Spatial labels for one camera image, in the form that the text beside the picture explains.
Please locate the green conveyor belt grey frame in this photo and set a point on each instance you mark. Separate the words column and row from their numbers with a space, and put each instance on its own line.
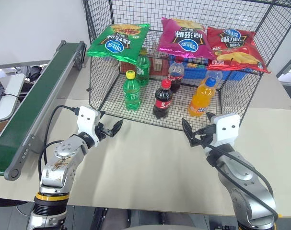
column 37, row 100

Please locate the green potato chips bag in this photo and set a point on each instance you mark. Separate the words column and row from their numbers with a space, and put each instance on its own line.
column 116, row 45

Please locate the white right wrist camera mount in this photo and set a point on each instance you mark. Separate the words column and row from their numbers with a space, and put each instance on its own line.
column 228, row 129

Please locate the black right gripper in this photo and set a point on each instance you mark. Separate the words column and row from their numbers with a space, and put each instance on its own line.
column 207, row 133

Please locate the red cardboard box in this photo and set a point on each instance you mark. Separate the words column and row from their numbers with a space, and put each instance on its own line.
column 128, row 67

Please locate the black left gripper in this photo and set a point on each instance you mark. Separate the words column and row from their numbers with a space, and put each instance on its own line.
column 101, row 131

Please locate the magenta potato chips bag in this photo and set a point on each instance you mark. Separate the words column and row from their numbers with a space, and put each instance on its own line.
column 186, row 40

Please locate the orange soda bottle blue cap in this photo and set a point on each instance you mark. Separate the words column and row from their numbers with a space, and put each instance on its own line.
column 217, row 74
column 201, row 98

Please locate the cola bottle red cap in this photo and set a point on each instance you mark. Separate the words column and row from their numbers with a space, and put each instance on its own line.
column 163, row 100
column 176, row 74

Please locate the red potato chips bag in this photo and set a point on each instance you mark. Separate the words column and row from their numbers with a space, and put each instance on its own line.
column 231, row 48

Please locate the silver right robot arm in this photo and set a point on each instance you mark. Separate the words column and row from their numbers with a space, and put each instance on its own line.
column 246, row 182

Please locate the green soda bottle yellow cap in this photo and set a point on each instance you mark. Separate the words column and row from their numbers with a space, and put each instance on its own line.
column 131, row 93

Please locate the white side desk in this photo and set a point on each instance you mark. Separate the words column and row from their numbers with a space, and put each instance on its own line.
column 11, row 95

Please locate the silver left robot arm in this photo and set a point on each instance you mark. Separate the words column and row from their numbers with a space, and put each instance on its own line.
column 61, row 163

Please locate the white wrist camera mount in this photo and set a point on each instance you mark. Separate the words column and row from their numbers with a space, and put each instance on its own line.
column 228, row 129
column 87, row 119

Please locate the blue plastic crate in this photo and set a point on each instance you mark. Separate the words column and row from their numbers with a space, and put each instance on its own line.
column 195, row 70

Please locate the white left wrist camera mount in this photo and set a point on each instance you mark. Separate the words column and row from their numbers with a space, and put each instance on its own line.
column 87, row 119

